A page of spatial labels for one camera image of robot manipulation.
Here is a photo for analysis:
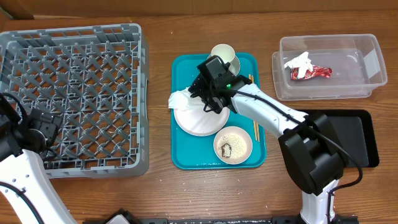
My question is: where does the large white plate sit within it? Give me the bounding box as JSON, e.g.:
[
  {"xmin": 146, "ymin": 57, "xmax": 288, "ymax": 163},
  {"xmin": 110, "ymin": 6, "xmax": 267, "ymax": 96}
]
[{"xmin": 173, "ymin": 107, "xmax": 230, "ymax": 136}]

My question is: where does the small pink bowl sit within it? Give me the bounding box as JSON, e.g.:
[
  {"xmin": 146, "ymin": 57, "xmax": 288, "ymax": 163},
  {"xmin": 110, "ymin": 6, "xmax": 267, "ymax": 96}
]
[{"xmin": 213, "ymin": 126, "xmax": 252, "ymax": 165}]

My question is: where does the brown food scrap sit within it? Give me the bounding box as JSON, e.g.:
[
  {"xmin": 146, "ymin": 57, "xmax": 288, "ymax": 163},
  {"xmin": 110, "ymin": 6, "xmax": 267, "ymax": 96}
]
[{"xmin": 221, "ymin": 143, "xmax": 232, "ymax": 158}]

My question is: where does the small white tissue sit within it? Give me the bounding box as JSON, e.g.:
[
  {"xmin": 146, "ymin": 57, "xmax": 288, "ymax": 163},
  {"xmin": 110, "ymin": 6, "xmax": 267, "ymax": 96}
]
[{"xmin": 284, "ymin": 52, "xmax": 313, "ymax": 79}]

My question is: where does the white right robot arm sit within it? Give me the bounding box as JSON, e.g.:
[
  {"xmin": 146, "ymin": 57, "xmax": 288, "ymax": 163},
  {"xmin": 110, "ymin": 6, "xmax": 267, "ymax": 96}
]
[{"xmin": 188, "ymin": 55, "xmax": 363, "ymax": 223}]

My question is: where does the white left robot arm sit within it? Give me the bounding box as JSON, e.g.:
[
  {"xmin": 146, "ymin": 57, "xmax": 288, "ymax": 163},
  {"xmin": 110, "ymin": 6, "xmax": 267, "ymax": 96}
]
[{"xmin": 1, "ymin": 93, "xmax": 75, "ymax": 223}]

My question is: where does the black food waste tray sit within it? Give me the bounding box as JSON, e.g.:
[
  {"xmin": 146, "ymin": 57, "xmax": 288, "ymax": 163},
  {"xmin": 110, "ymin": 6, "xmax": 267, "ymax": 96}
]
[{"xmin": 304, "ymin": 110, "xmax": 379, "ymax": 167}]

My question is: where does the grey saucer bowl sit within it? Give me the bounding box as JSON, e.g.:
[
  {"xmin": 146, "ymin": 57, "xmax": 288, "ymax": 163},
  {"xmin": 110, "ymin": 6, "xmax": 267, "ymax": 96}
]
[{"xmin": 217, "ymin": 54, "xmax": 241, "ymax": 76}]

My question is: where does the white paper cup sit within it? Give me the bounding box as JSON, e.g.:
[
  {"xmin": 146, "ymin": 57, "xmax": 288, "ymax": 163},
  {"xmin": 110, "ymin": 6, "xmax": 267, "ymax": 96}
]
[{"xmin": 210, "ymin": 44, "xmax": 236, "ymax": 63}]

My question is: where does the wooden chopstick left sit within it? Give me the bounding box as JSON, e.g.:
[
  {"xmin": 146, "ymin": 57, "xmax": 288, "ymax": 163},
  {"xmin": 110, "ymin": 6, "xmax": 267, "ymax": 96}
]
[{"xmin": 248, "ymin": 73, "xmax": 259, "ymax": 142}]

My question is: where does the wooden chopstick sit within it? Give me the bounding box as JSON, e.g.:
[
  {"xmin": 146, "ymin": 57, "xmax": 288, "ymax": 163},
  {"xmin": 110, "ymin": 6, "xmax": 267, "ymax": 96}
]
[
  {"xmin": 251, "ymin": 74, "xmax": 261, "ymax": 142},
  {"xmin": 248, "ymin": 73, "xmax": 259, "ymax": 142}
]

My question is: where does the wooden chopstick right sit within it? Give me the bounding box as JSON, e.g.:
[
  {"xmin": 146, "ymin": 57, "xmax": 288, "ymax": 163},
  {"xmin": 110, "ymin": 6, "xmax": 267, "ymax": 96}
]
[{"xmin": 251, "ymin": 74, "xmax": 261, "ymax": 142}]

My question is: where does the grey dish rack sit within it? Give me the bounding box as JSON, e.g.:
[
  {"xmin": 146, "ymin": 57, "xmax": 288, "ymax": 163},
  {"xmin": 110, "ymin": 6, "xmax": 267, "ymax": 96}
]
[{"xmin": 1, "ymin": 23, "xmax": 149, "ymax": 179}]

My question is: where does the red snack wrapper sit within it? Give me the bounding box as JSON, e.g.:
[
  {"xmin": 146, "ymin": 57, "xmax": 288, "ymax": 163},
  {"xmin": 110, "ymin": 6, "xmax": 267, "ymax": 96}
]
[{"xmin": 291, "ymin": 65, "xmax": 333, "ymax": 80}]

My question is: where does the clear plastic bin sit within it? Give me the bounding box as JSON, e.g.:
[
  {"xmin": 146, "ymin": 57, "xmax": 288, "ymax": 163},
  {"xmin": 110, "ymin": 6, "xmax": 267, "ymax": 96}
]
[{"xmin": 272, "ymin": 34, "xmax": 387, "ymax": 101}]

